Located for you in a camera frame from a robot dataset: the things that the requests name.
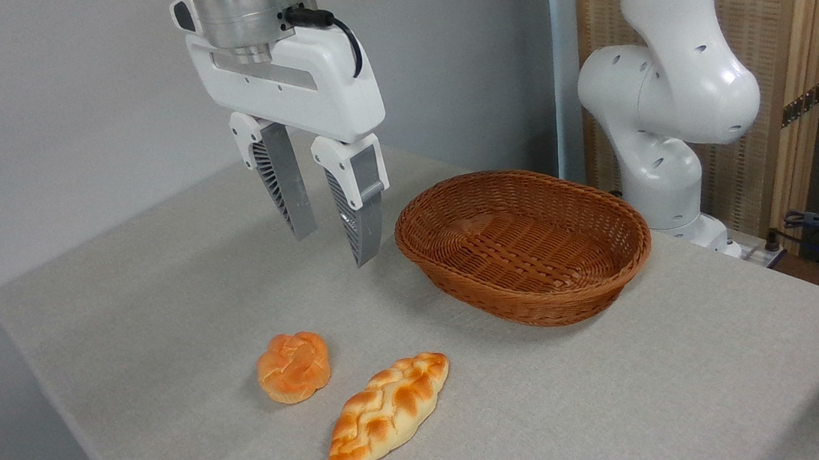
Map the white vertical pole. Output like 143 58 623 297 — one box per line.
541 0 596 186

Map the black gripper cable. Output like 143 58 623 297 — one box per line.
282 0 366 85

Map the metal screen hinge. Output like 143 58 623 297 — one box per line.
776 80 819 129

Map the long braided bread loaf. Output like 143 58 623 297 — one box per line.
310 349 460 460

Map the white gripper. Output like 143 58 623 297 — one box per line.
169 0 401 284

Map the brown wicker basket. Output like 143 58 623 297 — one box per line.
388 156 660 342

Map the round knotted bread roll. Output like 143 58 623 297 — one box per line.
253 328 335 409

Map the white power strip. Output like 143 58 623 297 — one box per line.
737 237 791 272

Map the grey tablecloth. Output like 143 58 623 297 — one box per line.
0 79 819 460

